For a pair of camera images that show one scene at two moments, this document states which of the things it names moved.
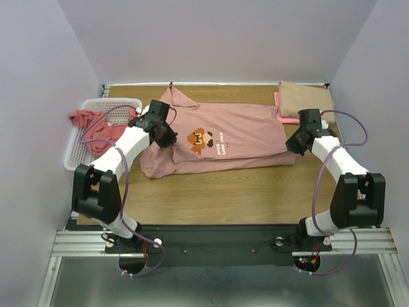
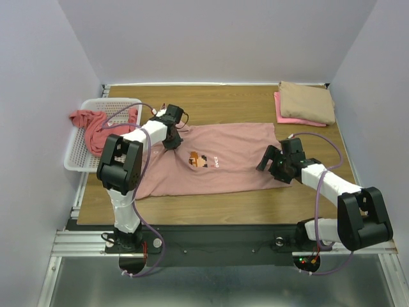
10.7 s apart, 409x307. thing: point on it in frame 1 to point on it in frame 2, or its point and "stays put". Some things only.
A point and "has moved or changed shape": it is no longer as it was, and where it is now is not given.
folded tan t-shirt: [293, 97] stays put
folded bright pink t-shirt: [277, 96] stays put
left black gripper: [172, 137] to [176, 144]
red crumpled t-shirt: [99, 134] stays put
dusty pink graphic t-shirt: [212, 136] has moved or changed shape
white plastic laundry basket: [115, 110] stays put
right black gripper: [298, 141] to [273, 163]
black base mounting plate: [219, 245] stays put
